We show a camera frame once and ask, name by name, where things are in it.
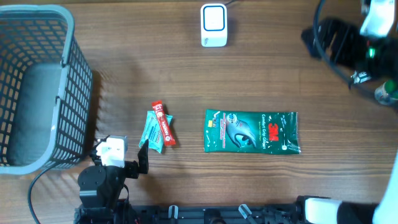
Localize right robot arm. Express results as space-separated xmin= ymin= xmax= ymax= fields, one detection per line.
xmin=296 ymin=1 xmax=397 ymax=223

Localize white barcode scanner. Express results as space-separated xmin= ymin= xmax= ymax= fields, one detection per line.
xmin=200 ymin=3 xmax=228 ymax=47

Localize green lid jar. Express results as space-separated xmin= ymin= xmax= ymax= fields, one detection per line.
xmin=374 ymin=80 xmax=397 ymax=105

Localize red snack stick packet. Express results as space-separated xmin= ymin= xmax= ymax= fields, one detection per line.
xmin=152 ymin=101 xmax=176 ymax=146

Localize green 3M gloves package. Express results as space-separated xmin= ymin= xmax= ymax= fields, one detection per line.
xmin=203 ymin=110 xmax=301 ymax=155

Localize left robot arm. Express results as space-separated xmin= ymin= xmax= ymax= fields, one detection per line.
xmin=73 ymin=136 xmax=149 ymax=224

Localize green white small box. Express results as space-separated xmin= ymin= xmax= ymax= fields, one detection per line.
xmin=351 ymin=71 xmax=372 ymax=84

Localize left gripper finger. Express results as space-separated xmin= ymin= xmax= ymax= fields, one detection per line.
xmin=95 ymin=135 xmax=109 ymax=146
xmin=137 ymin=139 xmax=149 ymax=174

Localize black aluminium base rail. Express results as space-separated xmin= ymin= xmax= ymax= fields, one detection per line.
xmin=73 ymin=203 xmax=309 ymax=224

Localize grey plastic mesh basket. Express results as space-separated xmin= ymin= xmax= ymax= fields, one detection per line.
xmin=1 ymin=5 xmax=93 ymax=175

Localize white teal wipes pack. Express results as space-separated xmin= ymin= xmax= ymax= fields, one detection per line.
xmin=139 ymin=111 xmax=164 ymax=153

